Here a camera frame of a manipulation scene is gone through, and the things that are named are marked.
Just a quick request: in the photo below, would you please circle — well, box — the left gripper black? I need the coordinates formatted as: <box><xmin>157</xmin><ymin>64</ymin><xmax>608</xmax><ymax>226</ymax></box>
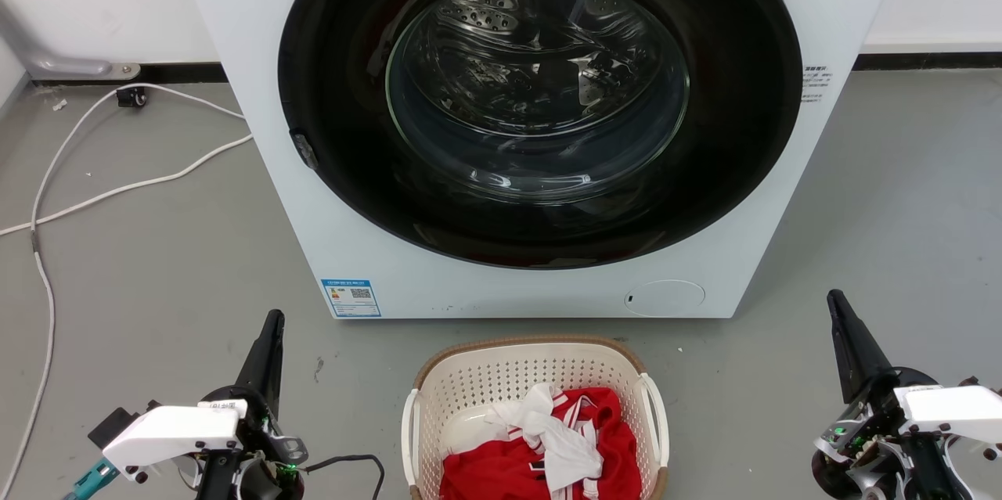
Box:
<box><xmin>196</xmin><ymin>309</ymin><xmax>309</xmax><ymax>500</ymax></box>

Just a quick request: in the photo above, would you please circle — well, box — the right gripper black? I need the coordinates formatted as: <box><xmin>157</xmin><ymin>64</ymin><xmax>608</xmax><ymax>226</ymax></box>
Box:
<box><xmin>811</xmin><ymin>289</ymin><xmax>942</xmax><ymax>500</ymax></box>

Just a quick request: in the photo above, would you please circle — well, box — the cream perforated laundry basket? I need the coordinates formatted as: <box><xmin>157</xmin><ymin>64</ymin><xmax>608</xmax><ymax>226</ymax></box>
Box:
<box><xmin>401</xmin><ymin>335</ymin><xmax>671</xmax><ymax>500</ymax></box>

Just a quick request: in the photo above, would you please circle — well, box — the blue energy label sticker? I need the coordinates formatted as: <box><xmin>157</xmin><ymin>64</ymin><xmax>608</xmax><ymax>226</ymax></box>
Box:
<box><xmin>320</xmin><ymin>278</ymin><xmax>382</xmax><ymax>318</ymax></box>

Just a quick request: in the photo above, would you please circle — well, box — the round white filter cover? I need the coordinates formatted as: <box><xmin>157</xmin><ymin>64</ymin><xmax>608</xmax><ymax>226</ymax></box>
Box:
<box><xmin>624</xmin><ymin>279</ymin><xmax>706</xmax><ymax>318</ymax></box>

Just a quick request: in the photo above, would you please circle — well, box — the grey door latch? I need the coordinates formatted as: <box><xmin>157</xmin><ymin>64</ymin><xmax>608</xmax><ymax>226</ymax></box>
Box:
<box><xmin>291</xmin><ymin>130</ymin><xmax>319</xmax><ymax>171</ymax></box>

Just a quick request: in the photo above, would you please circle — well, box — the black round washer door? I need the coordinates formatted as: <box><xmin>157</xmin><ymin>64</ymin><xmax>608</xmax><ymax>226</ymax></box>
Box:
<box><xmin>277</xmin><ymin>0</ymin><xmax>804</xmax><ymax>270</ymax></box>

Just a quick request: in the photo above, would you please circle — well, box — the red garment with white stripes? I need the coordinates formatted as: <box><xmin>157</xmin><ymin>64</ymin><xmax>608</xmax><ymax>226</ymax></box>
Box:
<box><xmin>439</xmin><ymin>386</ymin><xmax>643</xmax><ymax>500</ymax></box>

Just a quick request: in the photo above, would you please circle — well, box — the small black text sticker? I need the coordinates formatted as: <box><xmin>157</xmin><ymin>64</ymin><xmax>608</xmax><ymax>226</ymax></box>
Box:
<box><xmin>800</xmin><ymin>65</ymin><xmax>834</xmax><ymax>103</ymax></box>

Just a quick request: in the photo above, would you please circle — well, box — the white crumpled garment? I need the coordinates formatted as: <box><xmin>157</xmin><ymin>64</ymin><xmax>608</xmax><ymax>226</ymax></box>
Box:
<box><xmin>488</xmin><ymin>383</ymin><xmax>604</xmax><ymax>495</ymax></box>

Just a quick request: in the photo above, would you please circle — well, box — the steel washer drum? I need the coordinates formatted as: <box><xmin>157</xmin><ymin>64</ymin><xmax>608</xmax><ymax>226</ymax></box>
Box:
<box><xmin>387</xmin><ymin>0</ymin><xmax>690</xmax><ymax>203</ymax></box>

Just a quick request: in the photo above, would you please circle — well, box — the thin black left gripper cable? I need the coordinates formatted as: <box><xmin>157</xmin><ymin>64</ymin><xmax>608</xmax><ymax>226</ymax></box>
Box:
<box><xmin>301</xmin><ymin>454</ymin><xmax>386</xmax><ymax>500</ymax></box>

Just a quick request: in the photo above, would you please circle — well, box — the long white looping floor cable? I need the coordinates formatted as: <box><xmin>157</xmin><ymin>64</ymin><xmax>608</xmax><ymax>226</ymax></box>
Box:
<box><xmin>0</xmin><ymin>82</ymin><xmax>246</xmax><ymax>487</ymax></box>

